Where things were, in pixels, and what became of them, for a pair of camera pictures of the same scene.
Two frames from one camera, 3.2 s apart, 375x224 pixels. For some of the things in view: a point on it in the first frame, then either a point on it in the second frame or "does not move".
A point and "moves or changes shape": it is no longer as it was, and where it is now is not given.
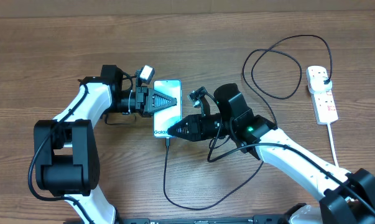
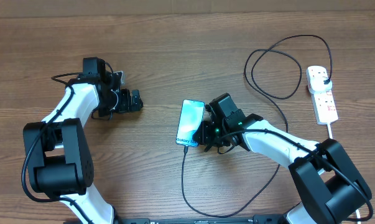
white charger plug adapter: (316, 84) does not move
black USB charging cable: (259, 52) -> (255, 199)
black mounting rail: (255, 219) does not move
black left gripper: (146, 101) -> (125, 105)
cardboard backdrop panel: (20, 9) does not move
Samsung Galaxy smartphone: (165, 119) moves or changes shape
